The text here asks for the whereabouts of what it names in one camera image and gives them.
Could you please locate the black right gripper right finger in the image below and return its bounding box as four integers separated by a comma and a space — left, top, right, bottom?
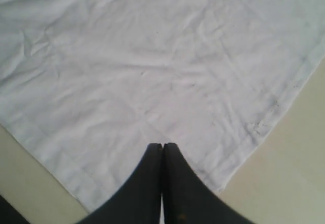
161, 143, 252, 224

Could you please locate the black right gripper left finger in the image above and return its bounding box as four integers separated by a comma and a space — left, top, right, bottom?
79, 143, 163, 224

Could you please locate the white t-shirt red lettering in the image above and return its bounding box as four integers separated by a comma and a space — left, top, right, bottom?
1, 0, 324, 211

